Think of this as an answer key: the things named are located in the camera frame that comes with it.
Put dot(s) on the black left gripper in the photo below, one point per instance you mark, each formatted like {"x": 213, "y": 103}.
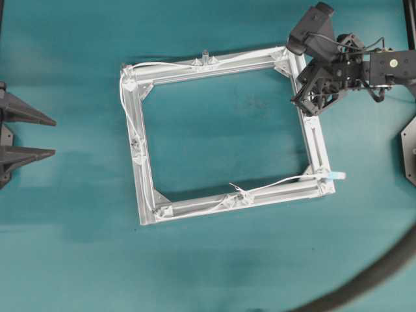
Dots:
{"x": 13, "y": 109}

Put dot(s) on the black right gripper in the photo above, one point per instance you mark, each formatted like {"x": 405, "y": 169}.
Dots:
{"x": 325, "y": 83}

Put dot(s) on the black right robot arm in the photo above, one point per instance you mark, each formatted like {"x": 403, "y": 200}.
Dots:
{"x": 385, "y": 68}

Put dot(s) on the clear pin top middle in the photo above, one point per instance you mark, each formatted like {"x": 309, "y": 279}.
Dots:
{"x": 205, "y": 57}

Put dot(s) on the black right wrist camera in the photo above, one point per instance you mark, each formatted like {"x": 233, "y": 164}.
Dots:
{"x": 313, "y": 35}

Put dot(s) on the square aluminium extrusion frame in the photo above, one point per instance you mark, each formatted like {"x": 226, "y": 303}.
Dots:
{"x": 137, "y": 81}

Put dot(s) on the black vertical frame post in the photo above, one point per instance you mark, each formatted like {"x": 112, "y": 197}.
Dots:
{"x": 410, "y": 18}

